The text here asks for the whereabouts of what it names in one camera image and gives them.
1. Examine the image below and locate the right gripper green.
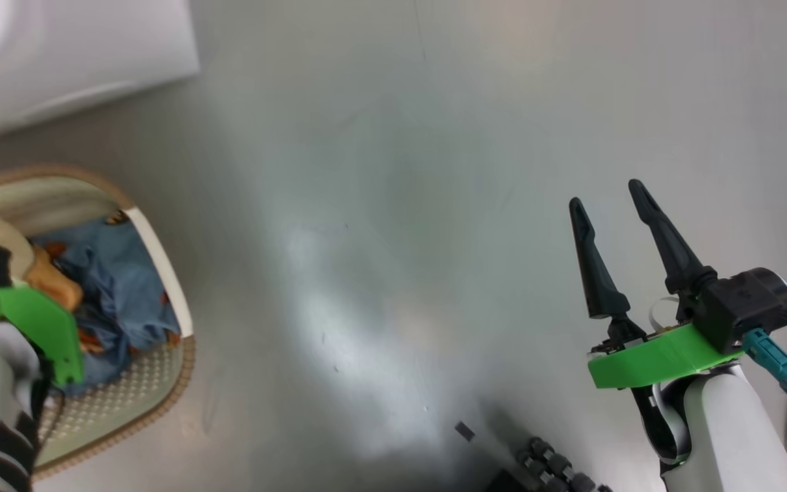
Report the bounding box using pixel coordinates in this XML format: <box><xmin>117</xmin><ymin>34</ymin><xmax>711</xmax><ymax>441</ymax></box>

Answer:
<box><xmin>569</xmin><ymin>179</ymin><xmax>743</xmax><ymax>391</ymax></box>

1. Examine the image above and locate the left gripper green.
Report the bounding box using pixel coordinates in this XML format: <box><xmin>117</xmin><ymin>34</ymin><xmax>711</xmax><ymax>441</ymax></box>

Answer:
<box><xmin>0</xmin><ymin>286</ymin><xmax>85</xmax><ymax>387</ymax></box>

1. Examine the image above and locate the tan garment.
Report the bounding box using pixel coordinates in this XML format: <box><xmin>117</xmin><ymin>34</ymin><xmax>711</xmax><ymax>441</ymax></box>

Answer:
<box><xmin>0</xmin><ymin>217</ymin><xmax>85</xmax><ymax>313</ymax></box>

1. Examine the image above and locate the blue garment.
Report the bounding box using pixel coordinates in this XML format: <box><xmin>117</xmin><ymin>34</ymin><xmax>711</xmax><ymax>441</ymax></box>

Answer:
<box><xmin>30</xmin><ymin>217</ymin><xmax>182</xmax><ymax>398</ymax></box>

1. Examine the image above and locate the cream perforated laundry basket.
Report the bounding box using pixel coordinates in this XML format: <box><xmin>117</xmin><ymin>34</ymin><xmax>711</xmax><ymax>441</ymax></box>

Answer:
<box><xmin>0</xmin><ymin>164</ymin><xmax>196</xmax><ymax>479</ymax></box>

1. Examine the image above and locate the white front-load washing machine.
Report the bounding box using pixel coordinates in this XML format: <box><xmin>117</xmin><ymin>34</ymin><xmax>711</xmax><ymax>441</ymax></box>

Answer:
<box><xmin>0</xmin><ymin>0</ymin><xmax>202</xmax><ymax>146</ymax></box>

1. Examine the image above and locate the teal right camera connector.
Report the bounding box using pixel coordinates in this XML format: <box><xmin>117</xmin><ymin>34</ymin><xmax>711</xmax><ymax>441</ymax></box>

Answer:
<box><xmin>742</xmin><ymin>329</ymin><xmax>787</xmax><ymax>398</ymax></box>

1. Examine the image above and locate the black ribbed cable conduit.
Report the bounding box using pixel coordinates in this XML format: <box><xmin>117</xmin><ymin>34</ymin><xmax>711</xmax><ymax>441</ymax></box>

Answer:
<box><xmin>515</xmin><ymin>437</ymin><xmax>614</xmax><ymax>492</ymax></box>

